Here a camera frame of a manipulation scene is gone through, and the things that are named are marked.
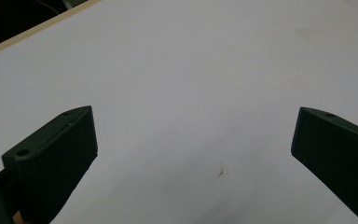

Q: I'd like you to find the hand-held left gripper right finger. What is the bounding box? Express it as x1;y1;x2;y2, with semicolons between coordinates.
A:
290;106;358;224

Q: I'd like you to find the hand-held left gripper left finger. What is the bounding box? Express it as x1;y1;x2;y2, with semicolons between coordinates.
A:
1;105;99;224

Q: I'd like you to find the thin white cable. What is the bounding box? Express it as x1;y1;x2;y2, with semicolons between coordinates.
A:
35;0;60;15

